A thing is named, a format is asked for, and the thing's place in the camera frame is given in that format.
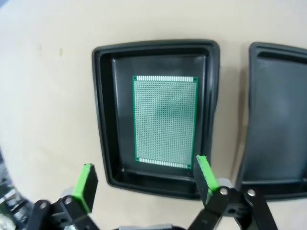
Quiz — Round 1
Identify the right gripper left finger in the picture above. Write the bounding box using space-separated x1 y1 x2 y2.
28 163 106 230

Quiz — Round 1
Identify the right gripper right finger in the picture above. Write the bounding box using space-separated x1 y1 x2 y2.
188 155 280 230

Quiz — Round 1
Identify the black ESD tray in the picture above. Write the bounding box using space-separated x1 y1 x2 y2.
236 42 307 202
91 38 221 200

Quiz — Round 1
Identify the green perforated circuit board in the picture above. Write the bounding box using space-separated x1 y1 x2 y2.
132 75 199 170

